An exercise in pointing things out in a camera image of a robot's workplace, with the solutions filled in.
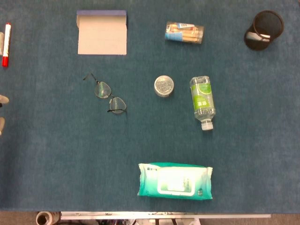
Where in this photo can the open blue cardboard box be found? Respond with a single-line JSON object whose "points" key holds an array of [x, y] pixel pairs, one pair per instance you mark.
{"points": [[102, 37]]}

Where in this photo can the roll of clear tape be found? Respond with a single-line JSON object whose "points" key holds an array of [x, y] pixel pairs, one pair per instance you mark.
{"points": [[47, 218]]}

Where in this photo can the green wet wipes pack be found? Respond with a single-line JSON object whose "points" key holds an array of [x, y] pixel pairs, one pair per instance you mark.
{"points": [[174, 181]]}

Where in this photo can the clear jar with wooden sticks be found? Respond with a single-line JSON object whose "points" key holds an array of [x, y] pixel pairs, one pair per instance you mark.
{"points": [[185, 32]]}

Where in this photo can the thin-framed eyeglasses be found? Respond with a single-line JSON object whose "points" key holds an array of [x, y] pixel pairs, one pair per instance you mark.
{"points": [[102, 90]]}

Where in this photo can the grey metal table rail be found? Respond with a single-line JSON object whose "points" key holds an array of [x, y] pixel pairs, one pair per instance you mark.
{"points": [[164, 215]]}

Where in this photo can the black mesh pen holder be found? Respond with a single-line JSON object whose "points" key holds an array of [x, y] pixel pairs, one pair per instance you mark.
{"points": [[257, 45]]}

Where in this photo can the round clear paper clip tin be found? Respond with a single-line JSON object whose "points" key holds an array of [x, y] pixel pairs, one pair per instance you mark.
{"points": [[164, 85]]}

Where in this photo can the clear bottle with green label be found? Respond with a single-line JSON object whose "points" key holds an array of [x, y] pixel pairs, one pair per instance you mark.
{"points": [[202, 98]]}

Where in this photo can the blue felt table cloth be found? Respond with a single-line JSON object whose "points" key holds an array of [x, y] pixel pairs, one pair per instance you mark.
{"points": [[140, 136]]}

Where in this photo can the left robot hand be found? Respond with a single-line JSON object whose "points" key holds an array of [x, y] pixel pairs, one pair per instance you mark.
{"points": [[3, 99]]}

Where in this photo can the red and white marker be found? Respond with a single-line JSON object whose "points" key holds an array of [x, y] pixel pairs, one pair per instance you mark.
{"points": [[6, 44]]}

